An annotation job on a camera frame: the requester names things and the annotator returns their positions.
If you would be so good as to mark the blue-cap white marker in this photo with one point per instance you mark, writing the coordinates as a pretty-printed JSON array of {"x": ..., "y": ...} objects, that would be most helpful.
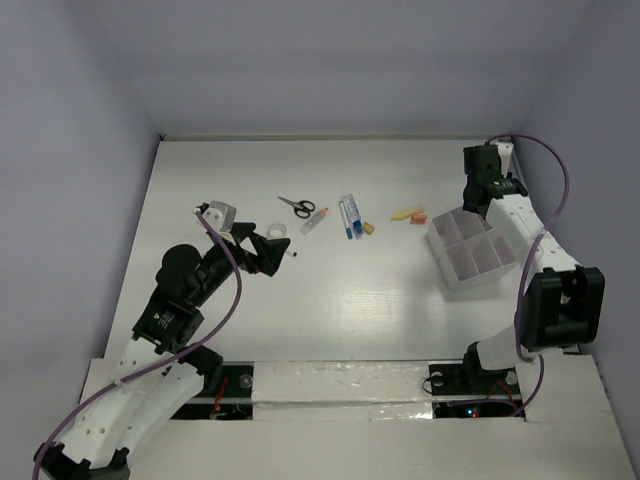
[{"x": 345, "y": 220}]

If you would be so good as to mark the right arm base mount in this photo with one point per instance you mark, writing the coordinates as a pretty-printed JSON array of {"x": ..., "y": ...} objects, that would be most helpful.
[{"x": 456, "y": 394}]

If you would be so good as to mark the blue-cap glue tube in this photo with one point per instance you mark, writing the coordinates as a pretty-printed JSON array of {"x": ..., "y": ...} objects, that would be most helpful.
[{"x": 353, "y": 214}]

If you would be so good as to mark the yellow eraser block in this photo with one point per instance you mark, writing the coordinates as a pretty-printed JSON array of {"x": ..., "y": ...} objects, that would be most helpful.
[{"x": 368, "y": 228}]

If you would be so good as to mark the white divided organizer box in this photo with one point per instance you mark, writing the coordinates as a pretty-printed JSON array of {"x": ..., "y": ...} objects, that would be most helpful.
[{"x": 468, "y": 250}]

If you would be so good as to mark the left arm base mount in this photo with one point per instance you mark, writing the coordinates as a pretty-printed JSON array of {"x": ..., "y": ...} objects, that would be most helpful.
[{"x": 230, "y": 400}]

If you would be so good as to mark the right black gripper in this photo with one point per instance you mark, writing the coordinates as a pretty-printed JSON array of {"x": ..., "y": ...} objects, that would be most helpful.
[{"x": 471, "y": 209}]

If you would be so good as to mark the aluminium side rail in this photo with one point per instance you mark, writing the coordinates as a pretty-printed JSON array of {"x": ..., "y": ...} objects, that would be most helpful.
[{"x": 535, "y": 247}]

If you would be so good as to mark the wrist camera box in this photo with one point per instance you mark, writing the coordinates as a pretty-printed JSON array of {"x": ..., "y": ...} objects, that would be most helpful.
[
  {"x": 505, "y": 151},
  {"x": 220, "y": 216}
]

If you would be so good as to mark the white tape roll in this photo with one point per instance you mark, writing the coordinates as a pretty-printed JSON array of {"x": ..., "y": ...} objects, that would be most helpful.
[{"x": 276, "y": 231}]

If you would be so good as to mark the yellow highlighter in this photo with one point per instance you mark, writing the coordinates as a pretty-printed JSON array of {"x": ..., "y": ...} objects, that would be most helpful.
[{"x": 407, "y": 213}]

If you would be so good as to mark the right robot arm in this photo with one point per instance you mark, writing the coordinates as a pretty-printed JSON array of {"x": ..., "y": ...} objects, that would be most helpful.
[{"x": 559, "y": 301}]

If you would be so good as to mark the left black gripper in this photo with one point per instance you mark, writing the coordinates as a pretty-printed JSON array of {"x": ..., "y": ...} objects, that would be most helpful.
[{"x": 269, "y": 250}]

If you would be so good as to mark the orange eraser piece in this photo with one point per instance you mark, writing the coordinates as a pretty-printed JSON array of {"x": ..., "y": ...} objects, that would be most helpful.
[{"x": 418, "y": 219}]

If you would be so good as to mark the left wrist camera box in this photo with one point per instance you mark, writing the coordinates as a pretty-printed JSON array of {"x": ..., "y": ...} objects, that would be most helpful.
[{"x": 220, "y": 216}]

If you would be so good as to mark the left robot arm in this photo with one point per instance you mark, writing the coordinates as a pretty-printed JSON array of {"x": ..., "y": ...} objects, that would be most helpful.
[{"x": 161, "y": 367}]

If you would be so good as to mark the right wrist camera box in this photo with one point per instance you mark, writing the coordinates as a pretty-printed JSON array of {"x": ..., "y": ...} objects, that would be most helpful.
[{"x": 505, "y": 151}]

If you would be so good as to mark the black scissors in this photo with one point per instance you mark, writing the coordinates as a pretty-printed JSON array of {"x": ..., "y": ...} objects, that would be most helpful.
[{"x": 302, "y": 208}]

